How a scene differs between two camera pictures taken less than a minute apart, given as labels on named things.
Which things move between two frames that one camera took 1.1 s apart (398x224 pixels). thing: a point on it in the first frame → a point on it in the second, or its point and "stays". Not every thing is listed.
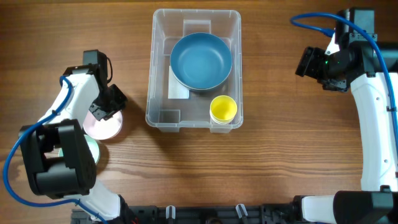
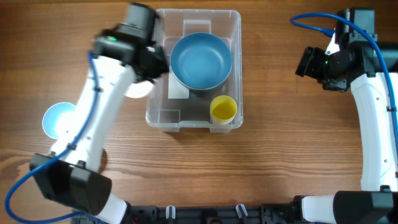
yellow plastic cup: [223, 107] stays
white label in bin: [176, 89] stays
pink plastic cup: [102, 129] → [140, 89]
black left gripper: [106, 113] → [162, 63]
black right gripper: [307, 66] stays
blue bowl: [201, 61] stays
